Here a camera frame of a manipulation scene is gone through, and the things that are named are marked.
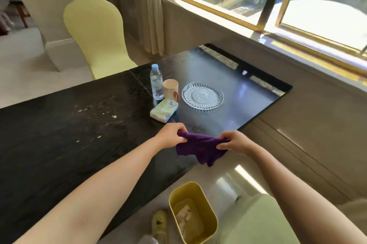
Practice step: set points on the yellow waste bin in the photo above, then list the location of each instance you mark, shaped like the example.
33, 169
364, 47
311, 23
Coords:
193, 212

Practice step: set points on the person's right forearm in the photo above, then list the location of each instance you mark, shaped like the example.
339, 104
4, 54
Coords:
304, 200

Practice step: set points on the person's right fingers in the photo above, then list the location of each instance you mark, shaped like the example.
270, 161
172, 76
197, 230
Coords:
225, 142

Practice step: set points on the person's left hand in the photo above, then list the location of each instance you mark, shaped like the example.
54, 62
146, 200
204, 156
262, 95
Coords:
167, 135

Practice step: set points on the yellow-covered chair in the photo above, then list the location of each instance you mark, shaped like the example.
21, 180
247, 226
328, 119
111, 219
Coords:
97, 37

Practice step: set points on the purple cloth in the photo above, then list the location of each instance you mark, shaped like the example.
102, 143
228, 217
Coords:
199, 149

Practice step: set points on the person's green shoe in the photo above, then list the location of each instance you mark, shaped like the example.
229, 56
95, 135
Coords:
159, 225

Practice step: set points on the person's light green trouser leg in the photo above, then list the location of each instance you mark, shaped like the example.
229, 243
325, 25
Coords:
258, 220

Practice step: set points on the wooden stool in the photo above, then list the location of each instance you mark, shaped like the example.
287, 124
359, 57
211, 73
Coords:
21, 13

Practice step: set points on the person's left fingers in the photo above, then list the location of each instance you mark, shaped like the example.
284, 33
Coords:
180, 133

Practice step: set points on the beige curtain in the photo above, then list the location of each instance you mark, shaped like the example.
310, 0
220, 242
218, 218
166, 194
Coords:
143, 8

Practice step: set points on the gold-framed window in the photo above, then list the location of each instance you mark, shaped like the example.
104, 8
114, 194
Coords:
272, 3

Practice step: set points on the clear glass plate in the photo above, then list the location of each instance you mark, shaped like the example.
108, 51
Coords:
202, 96

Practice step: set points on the person's right hand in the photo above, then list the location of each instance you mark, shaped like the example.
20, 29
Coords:
238, 143

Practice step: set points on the clear plastic water bottle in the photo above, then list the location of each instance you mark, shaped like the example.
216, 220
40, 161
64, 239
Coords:
156, 83

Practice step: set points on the person's left forearm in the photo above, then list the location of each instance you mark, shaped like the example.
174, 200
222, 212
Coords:
83, 195

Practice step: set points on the pack of wet wipes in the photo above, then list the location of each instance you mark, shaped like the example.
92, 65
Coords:
164, 110

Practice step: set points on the cream mug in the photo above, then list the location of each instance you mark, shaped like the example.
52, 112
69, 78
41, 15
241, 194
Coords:
171, 89

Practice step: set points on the crumpled tissue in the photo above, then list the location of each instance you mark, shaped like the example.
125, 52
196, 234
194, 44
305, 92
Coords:
185, 218

